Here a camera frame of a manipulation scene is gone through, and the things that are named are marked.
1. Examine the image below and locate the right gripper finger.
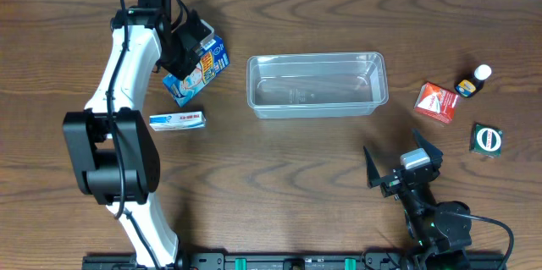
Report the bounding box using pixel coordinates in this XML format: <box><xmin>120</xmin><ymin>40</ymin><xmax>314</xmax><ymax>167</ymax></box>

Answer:
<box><xmin>412</xmin><ymin>129</ymin><xmax>443</xmax><ymax>161</ymax></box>
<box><xmin>363</xmin><ymin>146</ymin><xmax>381</xmax><ymax>189</ymax></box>

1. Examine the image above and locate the blue fever patch box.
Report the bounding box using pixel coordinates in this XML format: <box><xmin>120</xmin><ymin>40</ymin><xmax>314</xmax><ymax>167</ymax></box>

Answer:
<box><xmin>163</xmin><ymin>35</ymin><xmax>230</xmax><ymax>107</ymax></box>

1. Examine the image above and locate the red white medicine box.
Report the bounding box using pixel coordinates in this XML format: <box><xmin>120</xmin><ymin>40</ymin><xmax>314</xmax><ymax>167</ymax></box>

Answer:
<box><xmin>414</xmin><ymin>82</ymin><xmax>459</xmax><ymax>124</ymax></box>

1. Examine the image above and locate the white blue medicine box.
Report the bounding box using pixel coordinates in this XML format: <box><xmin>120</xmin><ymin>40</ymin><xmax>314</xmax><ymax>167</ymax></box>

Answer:
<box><xmin>149</xmin><ymin>111</ymin><xmax>206</xmax><ymax>131</ymax></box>

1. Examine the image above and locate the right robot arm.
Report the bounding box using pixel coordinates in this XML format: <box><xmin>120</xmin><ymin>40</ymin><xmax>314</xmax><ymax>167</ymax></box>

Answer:
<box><xmin>363</xmin><ymin>130</ymin><xmax>472</xmax><ymax>269</ymax></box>

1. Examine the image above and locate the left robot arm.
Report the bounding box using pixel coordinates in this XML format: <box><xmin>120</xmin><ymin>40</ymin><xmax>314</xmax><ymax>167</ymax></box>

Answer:
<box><xmin>63</xmin><ymin>0</ymin><xmax>214</xmax><ymax>269</ymax></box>

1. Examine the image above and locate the clear plastic container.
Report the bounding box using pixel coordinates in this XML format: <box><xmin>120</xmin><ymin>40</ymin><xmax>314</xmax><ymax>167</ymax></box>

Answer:
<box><xmin>246</xmin><ymin>52</ymin><xmax>389</xmax><ymax>118</ymax></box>

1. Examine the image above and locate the dark green square box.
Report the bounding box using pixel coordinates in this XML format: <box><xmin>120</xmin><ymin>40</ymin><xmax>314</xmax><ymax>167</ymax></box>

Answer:
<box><xmin>469</xmin><ymin>124</ymin><xmax>504</xmax><ymax>157</ymax></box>

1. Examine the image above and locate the dark bottle white cap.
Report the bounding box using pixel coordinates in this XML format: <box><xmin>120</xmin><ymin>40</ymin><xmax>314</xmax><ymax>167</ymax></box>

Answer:
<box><xmin>455</xmin><ymin>64</ymin><xmax>492</xmax><ymax>98</ymax></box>

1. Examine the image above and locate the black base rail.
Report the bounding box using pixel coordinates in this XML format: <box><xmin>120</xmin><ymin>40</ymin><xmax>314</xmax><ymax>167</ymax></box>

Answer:
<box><xmin>82</xmin><ymin>251</ymin><xmax>508</xmax><ymax>270</ymax></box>

